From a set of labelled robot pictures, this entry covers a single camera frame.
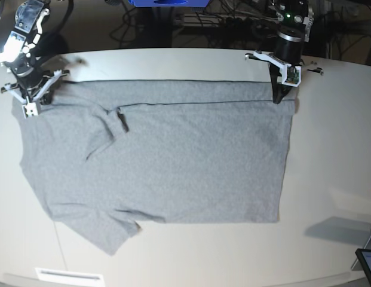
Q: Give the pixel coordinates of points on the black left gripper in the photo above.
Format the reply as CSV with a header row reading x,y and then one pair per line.
x,y
288,48

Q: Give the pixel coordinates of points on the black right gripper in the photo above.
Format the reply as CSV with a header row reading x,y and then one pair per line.
x,y
28,68

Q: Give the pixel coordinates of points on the grey T-shirt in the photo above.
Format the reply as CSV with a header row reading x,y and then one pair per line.
x,y
105,155

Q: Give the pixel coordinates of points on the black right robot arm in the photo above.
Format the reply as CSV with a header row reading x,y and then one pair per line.
x,y
18,52

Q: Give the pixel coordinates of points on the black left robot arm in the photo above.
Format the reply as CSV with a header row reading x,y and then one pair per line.
x,y
296,19

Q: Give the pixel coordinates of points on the white label strip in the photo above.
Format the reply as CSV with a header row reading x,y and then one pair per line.
x,y
49,272

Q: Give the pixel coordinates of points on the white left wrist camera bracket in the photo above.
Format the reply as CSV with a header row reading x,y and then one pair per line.
x,y
288,74

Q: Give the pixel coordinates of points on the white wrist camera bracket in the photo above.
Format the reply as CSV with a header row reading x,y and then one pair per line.
x,y
31,98
288,74

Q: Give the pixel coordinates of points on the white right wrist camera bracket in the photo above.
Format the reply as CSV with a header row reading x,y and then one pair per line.
x,y
31,98

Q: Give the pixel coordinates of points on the tablet with dark frame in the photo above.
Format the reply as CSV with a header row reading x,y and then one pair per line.
x,y
364,258

